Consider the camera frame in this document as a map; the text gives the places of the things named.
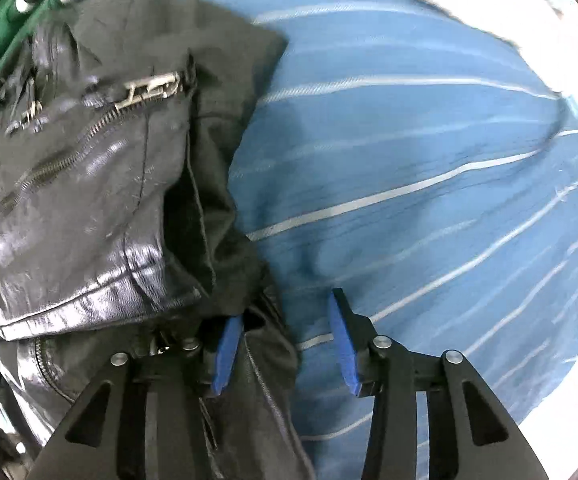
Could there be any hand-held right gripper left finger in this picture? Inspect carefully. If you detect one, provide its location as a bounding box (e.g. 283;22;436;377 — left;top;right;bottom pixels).
25;316;244;480

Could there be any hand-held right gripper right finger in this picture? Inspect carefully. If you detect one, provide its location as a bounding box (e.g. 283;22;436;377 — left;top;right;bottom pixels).
327;288;552;480

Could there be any black leather jacket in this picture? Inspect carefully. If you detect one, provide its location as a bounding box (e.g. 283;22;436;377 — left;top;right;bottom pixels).
0;0;320;480

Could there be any blue white-striped shirt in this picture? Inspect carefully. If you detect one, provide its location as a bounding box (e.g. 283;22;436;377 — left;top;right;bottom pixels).
119;0;578;480

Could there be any green garment with white print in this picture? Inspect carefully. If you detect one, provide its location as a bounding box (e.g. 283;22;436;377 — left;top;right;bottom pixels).
0;0;130;106

